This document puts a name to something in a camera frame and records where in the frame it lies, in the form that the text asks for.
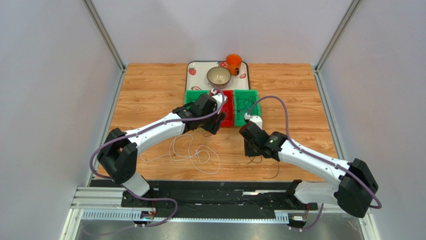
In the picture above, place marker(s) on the left green plastic bin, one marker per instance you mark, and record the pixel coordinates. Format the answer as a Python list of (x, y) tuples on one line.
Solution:
[(191, 96)]

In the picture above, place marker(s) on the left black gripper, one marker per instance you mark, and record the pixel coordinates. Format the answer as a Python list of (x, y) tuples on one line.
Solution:
[(214, 127)]

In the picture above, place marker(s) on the right green plastic bin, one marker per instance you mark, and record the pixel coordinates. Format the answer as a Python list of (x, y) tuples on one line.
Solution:
[(243, 101)]

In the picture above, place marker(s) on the red plastic bin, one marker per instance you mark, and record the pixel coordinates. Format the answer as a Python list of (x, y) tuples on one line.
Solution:
[(229, 109)]

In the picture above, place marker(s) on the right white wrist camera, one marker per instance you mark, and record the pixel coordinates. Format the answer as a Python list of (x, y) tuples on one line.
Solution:
[(254, 119)]

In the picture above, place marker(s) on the orange mug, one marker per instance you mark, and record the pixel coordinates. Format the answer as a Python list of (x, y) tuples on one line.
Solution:
[(233, 64)]

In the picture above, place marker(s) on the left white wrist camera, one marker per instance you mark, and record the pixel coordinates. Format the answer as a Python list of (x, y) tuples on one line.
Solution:
[(220, 97)]

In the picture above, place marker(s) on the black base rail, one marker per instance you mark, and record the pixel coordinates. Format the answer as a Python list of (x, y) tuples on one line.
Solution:
[(218, 199)]

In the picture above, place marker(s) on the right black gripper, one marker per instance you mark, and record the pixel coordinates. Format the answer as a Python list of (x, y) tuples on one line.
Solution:
[(251, 148)]

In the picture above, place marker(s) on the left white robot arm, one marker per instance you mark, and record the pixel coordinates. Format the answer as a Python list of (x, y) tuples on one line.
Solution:
[(118, 155)]

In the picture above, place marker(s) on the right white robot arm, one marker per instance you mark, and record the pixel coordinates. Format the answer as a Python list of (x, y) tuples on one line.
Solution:
[(349, 185)]

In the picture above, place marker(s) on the beige ceramic bowl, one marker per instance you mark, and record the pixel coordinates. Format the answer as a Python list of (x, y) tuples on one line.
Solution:
[(218, 77)]

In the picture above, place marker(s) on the green plastic bin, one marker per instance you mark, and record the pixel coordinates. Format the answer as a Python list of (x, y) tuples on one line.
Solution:
[(191, 96), (243, 101)]

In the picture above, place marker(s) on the white strawberry tray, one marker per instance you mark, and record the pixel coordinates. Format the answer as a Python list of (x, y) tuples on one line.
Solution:
[(205, 75)]

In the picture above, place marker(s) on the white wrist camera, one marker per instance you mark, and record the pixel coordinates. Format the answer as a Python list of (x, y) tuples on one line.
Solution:
[(220, 97), (254, 119)]

